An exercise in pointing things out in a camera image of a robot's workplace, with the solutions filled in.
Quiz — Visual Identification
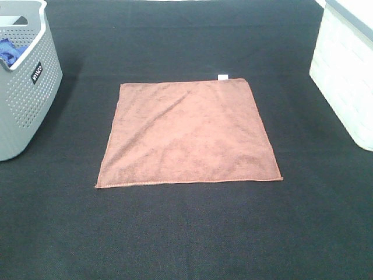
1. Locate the brown microfiber towel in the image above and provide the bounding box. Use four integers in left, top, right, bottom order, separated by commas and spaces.
96, 78, 282, 189

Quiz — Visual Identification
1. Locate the grey perforated laundry basket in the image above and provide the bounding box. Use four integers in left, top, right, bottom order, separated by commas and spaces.
1, 1, 62, 161

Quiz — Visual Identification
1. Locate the white plastic bin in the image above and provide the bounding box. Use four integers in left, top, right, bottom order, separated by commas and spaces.
309, 1, 372, 151

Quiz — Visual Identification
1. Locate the blue cloth in basket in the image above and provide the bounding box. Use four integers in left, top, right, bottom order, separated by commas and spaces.
1, 38, 27, 67

